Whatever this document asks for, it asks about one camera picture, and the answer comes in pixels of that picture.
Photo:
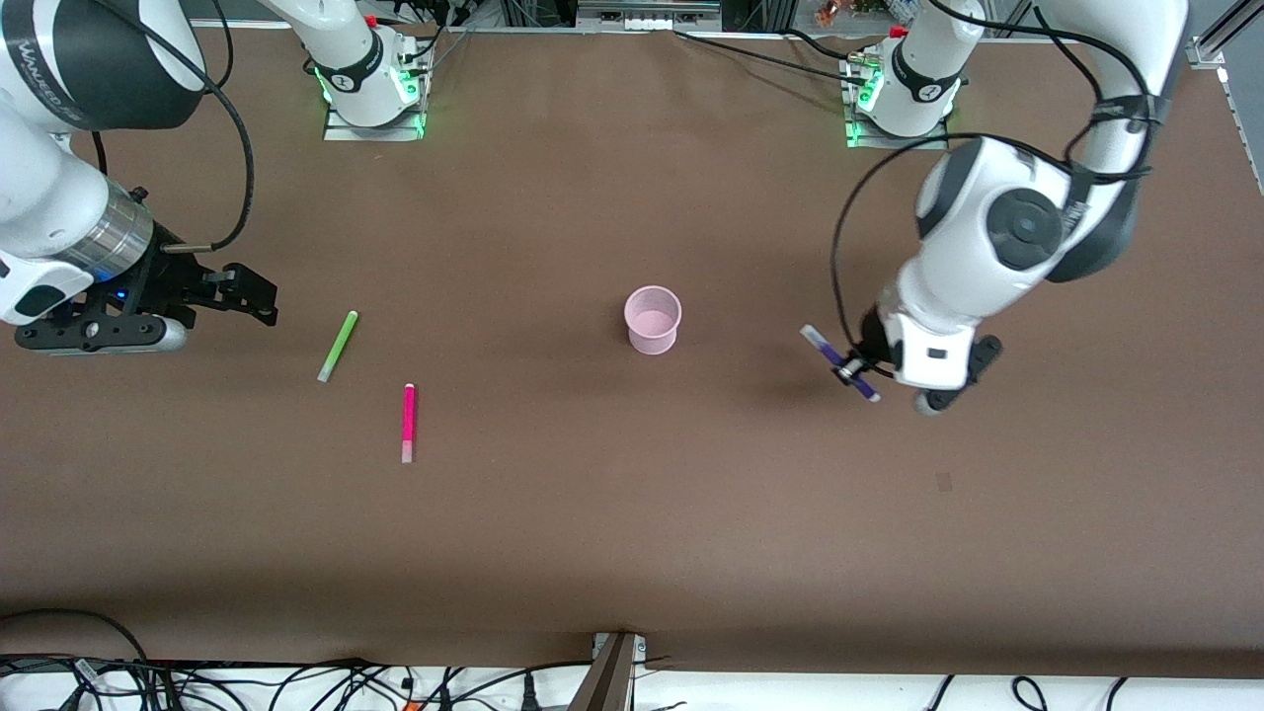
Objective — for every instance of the purple pen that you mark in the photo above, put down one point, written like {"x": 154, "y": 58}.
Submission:
{"x": 825, "y": 346}

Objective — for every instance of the pink highlighter pen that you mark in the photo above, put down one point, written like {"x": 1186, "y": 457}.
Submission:
{"x": 409, "y": 420}

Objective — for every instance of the dark support beam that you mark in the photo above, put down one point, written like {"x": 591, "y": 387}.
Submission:
{"x": 604, "y": 681}

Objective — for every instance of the green highlighter pen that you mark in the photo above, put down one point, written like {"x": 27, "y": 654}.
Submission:
{"x": 339, "y": 344}

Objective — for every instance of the silver aluminium profile rail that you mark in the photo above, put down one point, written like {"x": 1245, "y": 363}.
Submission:
{"x": 1210, "y": 44}

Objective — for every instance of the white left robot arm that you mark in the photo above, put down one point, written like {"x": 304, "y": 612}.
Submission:
{"x": 958, "y": 286}

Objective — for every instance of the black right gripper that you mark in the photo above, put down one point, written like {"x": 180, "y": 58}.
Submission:
{"x": 163, "y": 281}

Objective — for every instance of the pink mesh pen holder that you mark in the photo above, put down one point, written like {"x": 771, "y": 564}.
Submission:
{"x": 653, "y": 331}

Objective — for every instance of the silver table edge bracket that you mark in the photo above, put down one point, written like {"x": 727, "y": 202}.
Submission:
{"x": 637, "y": 652}

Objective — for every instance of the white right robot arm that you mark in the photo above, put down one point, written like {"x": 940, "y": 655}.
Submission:
{"x": 49, "y": 197}

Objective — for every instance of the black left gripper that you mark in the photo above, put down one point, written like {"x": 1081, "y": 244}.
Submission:
{"x": 873, "y": 353}

